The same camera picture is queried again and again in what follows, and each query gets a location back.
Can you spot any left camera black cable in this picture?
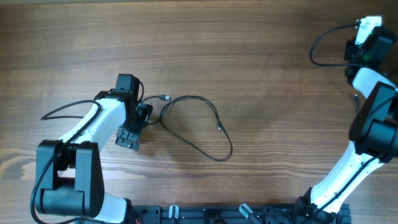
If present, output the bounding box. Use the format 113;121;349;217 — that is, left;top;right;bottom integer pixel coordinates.
29;100;103;224

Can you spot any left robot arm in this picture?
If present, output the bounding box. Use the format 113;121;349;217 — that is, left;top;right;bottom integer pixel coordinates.
30;73;153;223

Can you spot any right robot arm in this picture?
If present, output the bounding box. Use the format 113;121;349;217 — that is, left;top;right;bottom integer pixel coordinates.
289;23;397;223

